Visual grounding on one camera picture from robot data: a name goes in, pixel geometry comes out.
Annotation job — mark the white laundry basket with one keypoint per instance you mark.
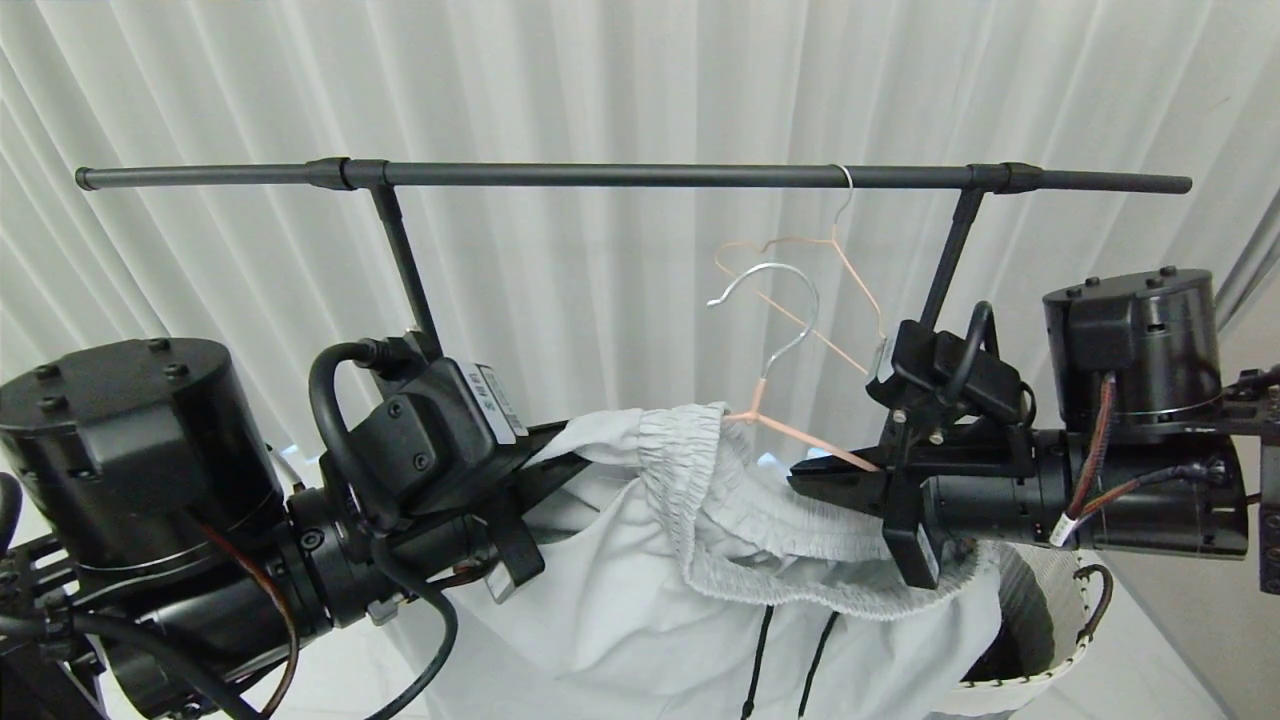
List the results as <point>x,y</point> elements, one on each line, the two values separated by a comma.
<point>1030,620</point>

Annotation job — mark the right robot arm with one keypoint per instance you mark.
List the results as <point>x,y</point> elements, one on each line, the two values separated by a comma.
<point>1130,340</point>

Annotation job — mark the pale grey shorts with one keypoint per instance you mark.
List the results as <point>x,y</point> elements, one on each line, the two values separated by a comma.
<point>620,600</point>

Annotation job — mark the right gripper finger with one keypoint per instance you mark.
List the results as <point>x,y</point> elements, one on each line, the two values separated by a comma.
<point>840,461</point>
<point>850,490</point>

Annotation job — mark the black clothes rack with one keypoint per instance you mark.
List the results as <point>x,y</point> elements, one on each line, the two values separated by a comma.
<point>600,175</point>

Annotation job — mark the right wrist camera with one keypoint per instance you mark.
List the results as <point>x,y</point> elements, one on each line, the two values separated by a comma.
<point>915,350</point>

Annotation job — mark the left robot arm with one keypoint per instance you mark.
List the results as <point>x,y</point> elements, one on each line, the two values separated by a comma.
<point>130,440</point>

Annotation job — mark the white curtain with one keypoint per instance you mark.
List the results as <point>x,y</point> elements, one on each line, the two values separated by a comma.
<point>600,80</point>

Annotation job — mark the pink clothes hanger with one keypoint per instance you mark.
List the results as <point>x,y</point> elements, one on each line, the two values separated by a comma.
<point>765,268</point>
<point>800,240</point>

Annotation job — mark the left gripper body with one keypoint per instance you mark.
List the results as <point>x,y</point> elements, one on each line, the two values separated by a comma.
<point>470,545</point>

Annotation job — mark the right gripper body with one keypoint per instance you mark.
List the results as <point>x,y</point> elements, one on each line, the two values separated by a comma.
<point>980,510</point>

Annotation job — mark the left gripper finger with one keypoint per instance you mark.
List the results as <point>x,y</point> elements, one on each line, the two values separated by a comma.
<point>550,485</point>
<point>540,440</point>

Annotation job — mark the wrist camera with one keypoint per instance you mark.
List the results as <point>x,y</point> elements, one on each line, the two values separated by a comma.
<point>430,430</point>
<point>915,350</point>

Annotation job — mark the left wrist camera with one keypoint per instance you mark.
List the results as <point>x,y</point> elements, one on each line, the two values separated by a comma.
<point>430,430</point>

